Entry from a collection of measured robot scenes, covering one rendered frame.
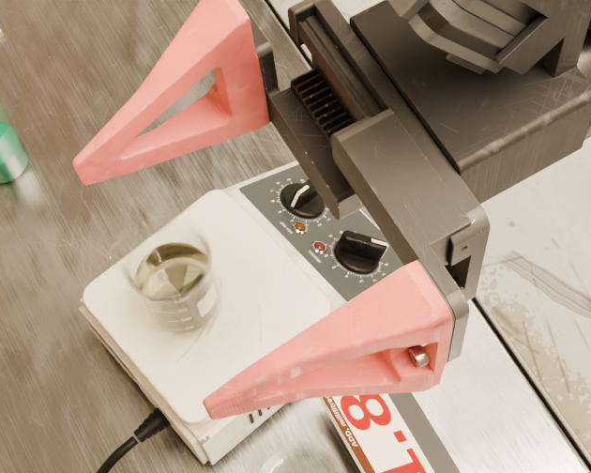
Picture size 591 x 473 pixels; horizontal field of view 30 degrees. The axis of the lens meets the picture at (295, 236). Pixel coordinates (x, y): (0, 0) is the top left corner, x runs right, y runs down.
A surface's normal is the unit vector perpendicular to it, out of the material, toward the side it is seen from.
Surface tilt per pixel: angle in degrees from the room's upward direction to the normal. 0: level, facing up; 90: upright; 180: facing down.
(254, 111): 90
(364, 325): 22
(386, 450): 40
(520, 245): 0
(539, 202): 0
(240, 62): 90
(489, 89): 1
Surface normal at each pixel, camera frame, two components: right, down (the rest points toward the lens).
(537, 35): 0.49, 0.78
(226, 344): -0.06, -0.43
